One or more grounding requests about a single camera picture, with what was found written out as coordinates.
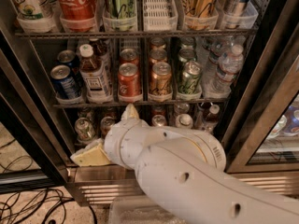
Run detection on front clear water bottle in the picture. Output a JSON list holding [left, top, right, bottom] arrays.
[[210, 44, 244, 98]]

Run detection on green can top shelf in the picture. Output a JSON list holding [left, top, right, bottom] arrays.
[[107, 0, 135, 20]]

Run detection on bottom shelf clear bottle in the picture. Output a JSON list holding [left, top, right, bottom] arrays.
[[175, 114, 193, 129]]

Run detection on Coca-Cola bottle top shelf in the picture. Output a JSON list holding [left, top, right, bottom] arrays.
[[59, 0, 97, 21]]

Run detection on black floor cables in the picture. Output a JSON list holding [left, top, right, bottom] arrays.
[[0, 138, 97, 224]]

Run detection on middle green can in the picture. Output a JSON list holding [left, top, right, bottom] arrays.
[[178, 48, 197, 63]]

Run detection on rear red soda can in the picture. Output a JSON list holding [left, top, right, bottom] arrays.
[[120, 49, 139, 66]]

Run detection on bottom shelf red can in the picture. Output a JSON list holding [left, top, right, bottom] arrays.
[[151, 115, 167, 127]]

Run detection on front red soda can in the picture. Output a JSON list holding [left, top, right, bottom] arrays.
[[118, 63, 141, 98]]

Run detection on clear water bottle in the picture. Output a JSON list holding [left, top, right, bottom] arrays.
[[210, 44, 244, 98], [204, 35, 235, 79]]

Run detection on clear plastic bin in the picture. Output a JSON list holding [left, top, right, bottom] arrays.
[[108, 195, 187, 224]]

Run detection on middle orange can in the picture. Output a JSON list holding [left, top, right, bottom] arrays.
[[149, 49, 167, 66]]

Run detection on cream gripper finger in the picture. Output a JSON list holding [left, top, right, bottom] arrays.
[[121, 104, 139, 120]]

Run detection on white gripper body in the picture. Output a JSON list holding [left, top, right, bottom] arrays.
[[70, 139, 110, 167]]

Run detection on fridge door left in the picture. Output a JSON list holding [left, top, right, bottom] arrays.
[[0, 35, 67, 194]]

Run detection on front blue soda can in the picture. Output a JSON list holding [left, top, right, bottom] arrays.
[[50, 64, 81, 100]]

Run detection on fridge glass door right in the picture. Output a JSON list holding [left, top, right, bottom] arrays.
[[221, 0, 299, 174]]

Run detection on bottom shelf silver can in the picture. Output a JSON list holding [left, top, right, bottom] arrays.
[[75, 118, 96, 142]]

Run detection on front green LaCroix can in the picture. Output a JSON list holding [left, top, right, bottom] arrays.
[[178, 61, 202, 94]]

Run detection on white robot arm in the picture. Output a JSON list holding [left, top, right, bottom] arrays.
[[71, 104, 299, 224]]

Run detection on yellow can top shelf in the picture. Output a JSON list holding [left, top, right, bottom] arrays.
[[177, 0, 219, 19]]

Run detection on bottom shelf orange can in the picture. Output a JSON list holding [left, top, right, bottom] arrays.
[[100, 117, 115, 138]]

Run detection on red soda can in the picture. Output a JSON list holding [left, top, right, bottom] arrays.
[[118, 63, 141, 98], [120, 49, 139, 66]]

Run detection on rear blue soda can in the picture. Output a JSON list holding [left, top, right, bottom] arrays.
[[56, 49, 84, 86]]

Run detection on front orange LaCroix can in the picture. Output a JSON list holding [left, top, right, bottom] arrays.
[[149, 62, 172, 96]]

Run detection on tea bottle white cap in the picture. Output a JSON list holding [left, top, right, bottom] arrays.
[[79, 44, 112, 104]]

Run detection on rear clear water bottle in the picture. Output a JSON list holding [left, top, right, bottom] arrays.
[[204, 35, 235, 79]]

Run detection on blue soda can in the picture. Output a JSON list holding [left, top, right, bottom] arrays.
[[56, 49, 84, 86], [50, 64, 81, 100]]

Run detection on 7UP bottle top shelf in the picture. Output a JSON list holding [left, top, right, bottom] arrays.
[[13, 0, 52, 20]]

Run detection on bottom shelf tea bottle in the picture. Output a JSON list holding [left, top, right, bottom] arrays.
[[195, 105, 220, 133]]

